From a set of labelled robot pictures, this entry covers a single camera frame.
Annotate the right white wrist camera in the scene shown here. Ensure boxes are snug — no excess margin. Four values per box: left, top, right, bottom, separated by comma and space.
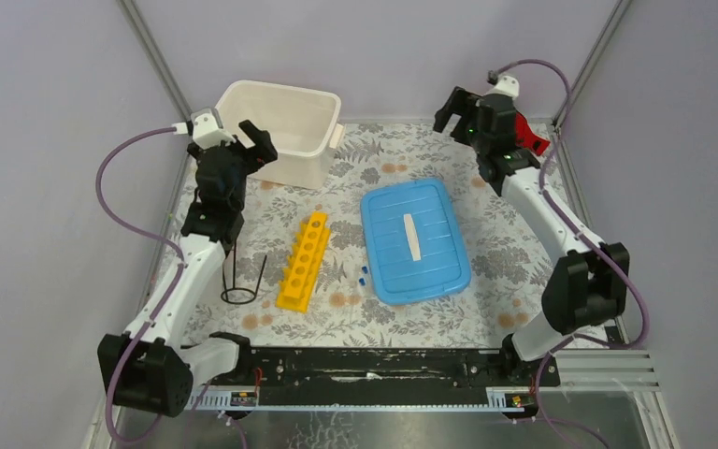
486, 71, 520, 100

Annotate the white plastic storage bin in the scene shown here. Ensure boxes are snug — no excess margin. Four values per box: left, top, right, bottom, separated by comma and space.
215, 80, 345, 190

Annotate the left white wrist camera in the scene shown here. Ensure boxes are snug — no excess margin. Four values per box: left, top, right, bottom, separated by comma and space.
172, 108, 237, 150

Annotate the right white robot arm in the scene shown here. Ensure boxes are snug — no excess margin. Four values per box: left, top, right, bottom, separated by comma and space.
434, 87, 629, 385

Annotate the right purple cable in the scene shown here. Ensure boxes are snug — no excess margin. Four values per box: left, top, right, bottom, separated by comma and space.
489, 59, 652, 449

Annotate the red cloth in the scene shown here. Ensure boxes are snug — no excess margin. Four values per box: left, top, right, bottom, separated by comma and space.
514, 112, 551, 156

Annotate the aluminium frame rail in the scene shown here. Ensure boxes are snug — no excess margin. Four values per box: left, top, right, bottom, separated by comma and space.
556, 349, 660, 392

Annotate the floral patterned table mat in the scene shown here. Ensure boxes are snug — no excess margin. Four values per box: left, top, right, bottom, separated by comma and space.
182, 123, 552, 348

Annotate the blue plastic bin lid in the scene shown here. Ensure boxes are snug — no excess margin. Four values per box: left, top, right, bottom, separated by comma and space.
360, 178, 472, 306

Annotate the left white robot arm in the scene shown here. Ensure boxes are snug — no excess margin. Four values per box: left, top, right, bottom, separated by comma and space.
95, 116, 278, 417

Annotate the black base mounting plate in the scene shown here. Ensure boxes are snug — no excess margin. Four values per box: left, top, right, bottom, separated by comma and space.
210, 346, 560, 410

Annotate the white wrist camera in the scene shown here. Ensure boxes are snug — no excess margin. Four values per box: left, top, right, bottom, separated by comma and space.
172, 108, 237, 150
486, 71, 520, 100

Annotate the yellow test tube rack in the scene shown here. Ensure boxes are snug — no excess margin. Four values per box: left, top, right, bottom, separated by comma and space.
276, 211, 331, 313

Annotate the black wire tripod stand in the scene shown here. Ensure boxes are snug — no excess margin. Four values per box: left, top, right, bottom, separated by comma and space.
221, 242, 268, 306

